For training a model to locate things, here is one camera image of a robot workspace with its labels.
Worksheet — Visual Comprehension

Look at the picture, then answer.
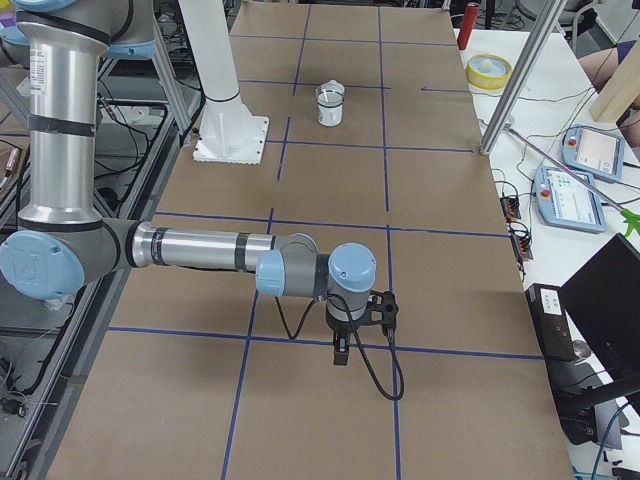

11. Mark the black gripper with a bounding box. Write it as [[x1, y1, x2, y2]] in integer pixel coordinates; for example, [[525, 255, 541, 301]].
[[327, 315, 353, 366]]

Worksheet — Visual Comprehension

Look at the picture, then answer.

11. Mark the clear glass funnel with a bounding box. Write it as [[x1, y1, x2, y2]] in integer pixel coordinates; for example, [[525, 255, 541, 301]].
[[315, 80, 345, 114]]

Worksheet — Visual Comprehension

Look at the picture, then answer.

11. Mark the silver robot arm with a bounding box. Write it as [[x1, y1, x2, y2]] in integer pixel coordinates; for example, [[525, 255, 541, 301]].
[[1, 1, 376, 365]]

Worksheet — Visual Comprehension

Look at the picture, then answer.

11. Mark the brown paper table cover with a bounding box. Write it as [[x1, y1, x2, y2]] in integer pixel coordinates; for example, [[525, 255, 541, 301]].
[[48, 3, 572, 479]]

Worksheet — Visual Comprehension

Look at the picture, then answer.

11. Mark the black computer box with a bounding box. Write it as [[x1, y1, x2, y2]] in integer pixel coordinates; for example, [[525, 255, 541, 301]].
[[526, 283, 576, 362]]

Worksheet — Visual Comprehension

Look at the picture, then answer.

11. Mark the orange black connector block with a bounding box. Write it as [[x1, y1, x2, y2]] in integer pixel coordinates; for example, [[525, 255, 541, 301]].
[[500, 194, 521, 222]]

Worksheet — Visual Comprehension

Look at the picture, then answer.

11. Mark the white enamel blue-rimmed mug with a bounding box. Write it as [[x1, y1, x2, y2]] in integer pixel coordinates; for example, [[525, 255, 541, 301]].
[[318, 106, 343, 127]]

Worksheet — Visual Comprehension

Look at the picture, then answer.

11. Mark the near teach pendant tablet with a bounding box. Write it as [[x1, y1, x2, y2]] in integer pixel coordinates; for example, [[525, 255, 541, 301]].
[[533, 165, 608, 233]]

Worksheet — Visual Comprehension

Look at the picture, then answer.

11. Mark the teach pendant tablet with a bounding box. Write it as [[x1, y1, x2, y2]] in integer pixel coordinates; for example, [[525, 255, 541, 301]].
[[533, 165, 608, 233], [562, 125, 624, 182]]

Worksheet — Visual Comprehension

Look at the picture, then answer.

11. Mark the yellow tape roll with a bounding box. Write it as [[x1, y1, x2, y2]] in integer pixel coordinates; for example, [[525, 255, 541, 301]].
[[465, 54, 513, 90]]

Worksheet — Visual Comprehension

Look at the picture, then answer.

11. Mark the grabber reach stick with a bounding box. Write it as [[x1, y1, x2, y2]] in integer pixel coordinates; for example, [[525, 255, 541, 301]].
[[504, 126, 639, 237]]

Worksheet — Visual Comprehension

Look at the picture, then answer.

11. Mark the far teach pendant tablet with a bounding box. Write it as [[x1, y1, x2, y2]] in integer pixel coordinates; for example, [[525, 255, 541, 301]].
[[562, 125, 624, 182]]

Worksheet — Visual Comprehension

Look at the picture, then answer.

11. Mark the red cardboard tube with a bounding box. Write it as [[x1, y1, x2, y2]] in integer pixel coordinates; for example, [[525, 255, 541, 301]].
[[457, 2, 480, 51]]

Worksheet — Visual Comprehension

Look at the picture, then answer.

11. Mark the seated person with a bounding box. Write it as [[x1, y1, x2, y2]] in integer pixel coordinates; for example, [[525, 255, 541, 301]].
[[578, 40, 636, 91]]

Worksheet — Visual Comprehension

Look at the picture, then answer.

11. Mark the wooden beam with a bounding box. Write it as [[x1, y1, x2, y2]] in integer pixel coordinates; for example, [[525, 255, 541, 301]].
[[589, 40, 639, 122]]

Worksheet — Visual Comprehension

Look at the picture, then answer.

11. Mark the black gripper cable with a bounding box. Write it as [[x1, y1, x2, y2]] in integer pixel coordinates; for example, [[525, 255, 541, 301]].
[[276, 293, 405, 401]]

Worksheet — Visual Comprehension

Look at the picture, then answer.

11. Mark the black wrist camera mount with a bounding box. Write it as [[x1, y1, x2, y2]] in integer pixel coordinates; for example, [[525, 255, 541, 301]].
[[361, 290, 399, 338]]

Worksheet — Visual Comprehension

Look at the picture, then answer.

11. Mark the aluminium frame post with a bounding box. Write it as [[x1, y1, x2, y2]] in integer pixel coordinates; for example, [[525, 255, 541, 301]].
[[479, 0, 566, 156]]

